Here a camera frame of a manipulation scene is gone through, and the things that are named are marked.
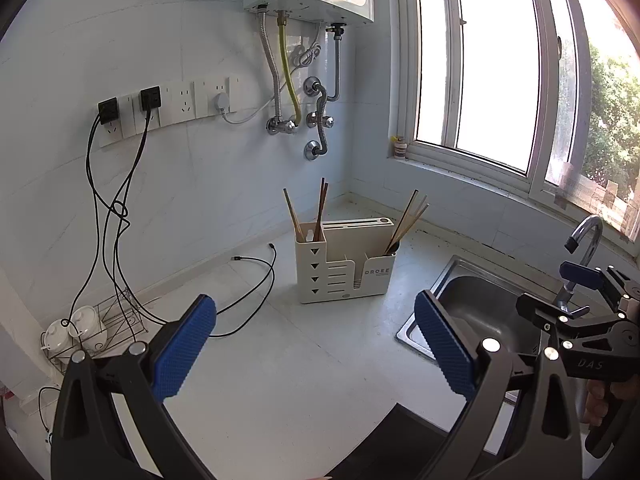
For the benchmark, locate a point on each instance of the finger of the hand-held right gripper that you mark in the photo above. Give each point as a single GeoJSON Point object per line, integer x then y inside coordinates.
{"type": "Point", "coordinates": [545, 312]}
{"type": "Point", "coordinates": [582, 275]}

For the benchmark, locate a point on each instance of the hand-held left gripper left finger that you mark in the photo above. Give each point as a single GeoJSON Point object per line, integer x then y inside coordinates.
{"type": "Point", "coordinates": [185, 345]}

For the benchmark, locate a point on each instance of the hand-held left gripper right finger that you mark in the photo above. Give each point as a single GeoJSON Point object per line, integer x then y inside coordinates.
{"type": "Point", "coordinates": [445, 345]}

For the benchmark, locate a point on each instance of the cream utensil holder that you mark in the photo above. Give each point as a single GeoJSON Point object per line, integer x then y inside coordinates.
{"type": "Point", "coordinates": [345, 270]}

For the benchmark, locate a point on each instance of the light wooden chopstick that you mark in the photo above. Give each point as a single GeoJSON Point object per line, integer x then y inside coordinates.
{"type": "Point", "coordinates": [410, 222]}
{"type": "Point", "coordinates": [296, 217]}
{"type": "Point", "coordinates": [415, 223]}
{"type": "Point", "coordinates": [291, 212]}

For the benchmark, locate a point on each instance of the dark brown chopstick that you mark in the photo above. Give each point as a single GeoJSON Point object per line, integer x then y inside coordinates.
{"type": "Point", "coordinates": [402, 221]}
{"type": "Point", "coordinates": [320, 205]}
{"type": "Point", "coordinates": [324, 210]}

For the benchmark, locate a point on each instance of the person's right hand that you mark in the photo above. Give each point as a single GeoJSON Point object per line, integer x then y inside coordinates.
{"type": "Point", "coordinates": [595, 405]}

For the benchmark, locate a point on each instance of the chrome faucet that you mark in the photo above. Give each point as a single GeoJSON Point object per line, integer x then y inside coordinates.
{"type": "Point", "coordinates": [582, 232]}

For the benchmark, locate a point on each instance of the stainless steel sink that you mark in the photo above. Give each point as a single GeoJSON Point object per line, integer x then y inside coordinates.
{"type": "Point", "coordinates": [490, 300]}

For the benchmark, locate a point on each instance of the white ceramic jar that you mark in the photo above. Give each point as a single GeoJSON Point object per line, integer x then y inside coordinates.
{"type": "Point", "coordinates": [57, 337]}
{"type": "Point", "coordinates": [87, 327]}

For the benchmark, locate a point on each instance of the green tree outside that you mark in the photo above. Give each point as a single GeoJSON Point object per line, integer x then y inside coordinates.
{"type": "Point", "coordinates": [617, 110]}

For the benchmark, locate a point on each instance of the small white bottle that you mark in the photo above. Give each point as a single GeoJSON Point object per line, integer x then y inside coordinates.
{"type": "Point", "coordinates": [400, 149]}

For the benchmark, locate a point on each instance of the white framed window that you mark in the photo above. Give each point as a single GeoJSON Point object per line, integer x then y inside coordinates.
{"type": "Point", "coordinates": [495, 60]}

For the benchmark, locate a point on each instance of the chrome angle valve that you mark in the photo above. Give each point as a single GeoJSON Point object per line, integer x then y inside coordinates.
{"type": "Point", "coordinates": [279, 126]}
{"type": "Point", "coordinates": [320, 120]}

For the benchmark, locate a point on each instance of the black charger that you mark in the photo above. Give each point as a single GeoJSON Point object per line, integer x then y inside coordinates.
{"type": "Point", "coordinates": [151, 98]}
{"type": "Point", "coordinates": [108, 111]}

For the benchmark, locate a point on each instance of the black inlet valve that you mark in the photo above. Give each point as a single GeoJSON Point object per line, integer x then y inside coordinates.
{"type": "Point", "coordinates": [336, 30]}

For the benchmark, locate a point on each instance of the chrome wall flange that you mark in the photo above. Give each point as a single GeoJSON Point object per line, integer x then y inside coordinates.
{"type": "Point", "coordinates": [312, 85]}
{"type": "Point", "coordinates": [312, 150]}

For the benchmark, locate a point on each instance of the row of white wall sockets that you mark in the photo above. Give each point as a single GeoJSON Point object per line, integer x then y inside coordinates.
{"type": "Point", "coordinates": [185, 102]}

